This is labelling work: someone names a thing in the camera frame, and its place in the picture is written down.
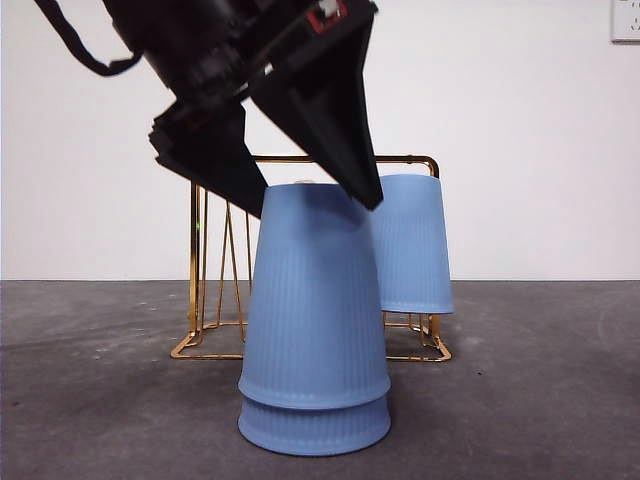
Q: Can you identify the blue ribbed plastic cup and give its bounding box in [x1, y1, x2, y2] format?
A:
[370, 174, 455, 315]
[237, 384, 392, 457]
[237, 183, 393, 411]

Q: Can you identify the gold wire cup holder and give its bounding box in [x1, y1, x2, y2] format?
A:
[171, 154, 453, 362]

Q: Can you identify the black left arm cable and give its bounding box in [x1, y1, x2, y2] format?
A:
[33, 0, 145, 77]

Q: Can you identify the white wall power socket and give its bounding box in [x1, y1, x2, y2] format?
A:
[610, 0, 640, 44]

